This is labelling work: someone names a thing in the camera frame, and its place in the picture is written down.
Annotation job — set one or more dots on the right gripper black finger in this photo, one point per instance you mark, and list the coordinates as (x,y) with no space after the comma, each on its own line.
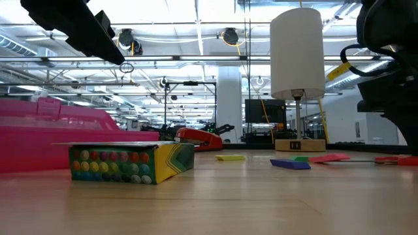
(408,134)

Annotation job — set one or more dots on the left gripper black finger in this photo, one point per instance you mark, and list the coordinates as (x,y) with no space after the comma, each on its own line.
(75,29)
(105,21)

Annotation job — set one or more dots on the red eraser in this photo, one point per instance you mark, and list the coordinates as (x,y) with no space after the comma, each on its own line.
(330,158)

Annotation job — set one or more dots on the green eraser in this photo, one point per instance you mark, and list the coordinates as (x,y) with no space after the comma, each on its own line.
(300,158)

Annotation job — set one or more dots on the blue eraser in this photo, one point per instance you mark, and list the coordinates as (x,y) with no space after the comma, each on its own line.
(290,164)

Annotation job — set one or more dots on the green yellow crayon box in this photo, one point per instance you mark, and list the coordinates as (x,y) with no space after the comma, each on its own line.
(130,163)

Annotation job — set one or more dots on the yellow eraser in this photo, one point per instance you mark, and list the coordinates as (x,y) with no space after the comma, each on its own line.
(230,157)

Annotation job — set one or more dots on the small black robot arm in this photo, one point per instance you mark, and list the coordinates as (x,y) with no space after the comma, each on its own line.
(225,128)

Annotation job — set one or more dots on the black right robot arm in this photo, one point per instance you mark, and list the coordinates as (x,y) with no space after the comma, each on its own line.
(385,23)

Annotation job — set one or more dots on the white shade table lamp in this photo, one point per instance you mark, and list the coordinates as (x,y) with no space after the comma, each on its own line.
(297,49)

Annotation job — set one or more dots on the pink plastic pencil case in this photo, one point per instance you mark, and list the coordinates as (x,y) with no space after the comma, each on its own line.
(32,147)

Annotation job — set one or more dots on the black monitor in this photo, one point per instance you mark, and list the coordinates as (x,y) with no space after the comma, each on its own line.
(264,111)

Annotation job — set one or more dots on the red stapler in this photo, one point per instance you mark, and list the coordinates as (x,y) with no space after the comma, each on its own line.
(199,138)

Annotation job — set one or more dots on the black gantry frame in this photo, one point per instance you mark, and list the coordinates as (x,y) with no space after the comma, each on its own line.
(190,83)

